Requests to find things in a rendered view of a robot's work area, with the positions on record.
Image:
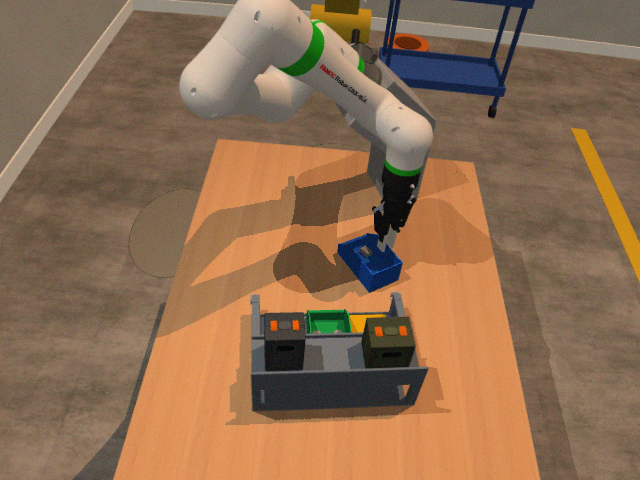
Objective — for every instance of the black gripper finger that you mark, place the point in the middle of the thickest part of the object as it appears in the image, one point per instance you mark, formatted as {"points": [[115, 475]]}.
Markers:
{"points": [[395, 222], [382, 223]]}

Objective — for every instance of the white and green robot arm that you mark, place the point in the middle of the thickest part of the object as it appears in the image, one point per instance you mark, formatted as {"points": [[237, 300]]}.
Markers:
{"points": [[261, 32]]}

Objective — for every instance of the black rectangular case with oval handle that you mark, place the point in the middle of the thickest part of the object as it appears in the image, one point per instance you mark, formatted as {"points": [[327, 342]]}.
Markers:
{"points": [[284, 341]]}

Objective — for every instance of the blue bin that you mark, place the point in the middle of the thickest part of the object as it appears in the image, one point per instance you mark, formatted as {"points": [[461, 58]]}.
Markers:
{"points": [[375, 271]]}

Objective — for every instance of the grey shelf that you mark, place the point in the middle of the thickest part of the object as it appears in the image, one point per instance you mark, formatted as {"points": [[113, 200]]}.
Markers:
{"points": [[323, 388]]}

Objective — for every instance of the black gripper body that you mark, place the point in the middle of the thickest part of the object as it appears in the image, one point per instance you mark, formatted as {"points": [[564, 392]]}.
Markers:
{"points": [[389, 196]]}

